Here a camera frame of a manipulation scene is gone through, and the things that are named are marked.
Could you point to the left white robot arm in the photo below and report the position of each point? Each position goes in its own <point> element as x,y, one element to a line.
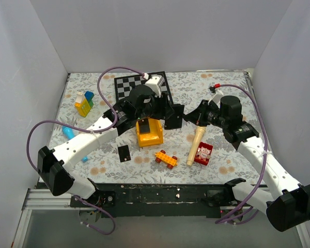
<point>56,166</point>

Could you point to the colourful stacked toy blocks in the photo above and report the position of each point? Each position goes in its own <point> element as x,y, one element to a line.
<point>84,103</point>

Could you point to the black leather card holder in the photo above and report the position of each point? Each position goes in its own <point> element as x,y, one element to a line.
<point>175,120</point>

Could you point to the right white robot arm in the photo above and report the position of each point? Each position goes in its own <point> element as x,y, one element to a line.
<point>287,202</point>

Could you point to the aluminium frame rail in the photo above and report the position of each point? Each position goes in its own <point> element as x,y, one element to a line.
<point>38,199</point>

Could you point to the yellow plastic bin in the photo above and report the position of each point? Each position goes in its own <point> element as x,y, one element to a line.
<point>155,137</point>

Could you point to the black card on table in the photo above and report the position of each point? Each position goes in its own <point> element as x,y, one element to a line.
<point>124,153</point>

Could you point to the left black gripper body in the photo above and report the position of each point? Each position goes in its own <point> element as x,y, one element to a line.
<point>155,109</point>

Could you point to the orange toy car block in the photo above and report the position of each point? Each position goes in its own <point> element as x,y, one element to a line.
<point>170,162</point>

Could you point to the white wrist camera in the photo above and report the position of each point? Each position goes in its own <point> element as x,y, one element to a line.
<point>154,82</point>
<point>217,94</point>

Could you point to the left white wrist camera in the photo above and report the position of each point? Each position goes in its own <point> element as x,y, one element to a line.
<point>154,82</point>

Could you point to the black white chessboard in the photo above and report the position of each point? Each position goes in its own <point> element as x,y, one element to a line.
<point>123,85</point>

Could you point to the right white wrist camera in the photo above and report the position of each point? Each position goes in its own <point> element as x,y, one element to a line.
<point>217,94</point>

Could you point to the cream toy microphone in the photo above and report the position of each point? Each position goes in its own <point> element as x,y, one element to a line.
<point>199,133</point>

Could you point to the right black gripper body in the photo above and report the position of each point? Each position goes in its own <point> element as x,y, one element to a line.
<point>212,115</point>

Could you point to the blue toy microphone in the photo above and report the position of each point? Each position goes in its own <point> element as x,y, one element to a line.
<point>68,133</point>

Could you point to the floral table mat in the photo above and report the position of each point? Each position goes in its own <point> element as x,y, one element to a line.
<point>187,88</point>

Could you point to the red owl toy block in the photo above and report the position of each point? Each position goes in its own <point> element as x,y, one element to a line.
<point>203,153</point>

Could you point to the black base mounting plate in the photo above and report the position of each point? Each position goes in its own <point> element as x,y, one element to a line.
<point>130,200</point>

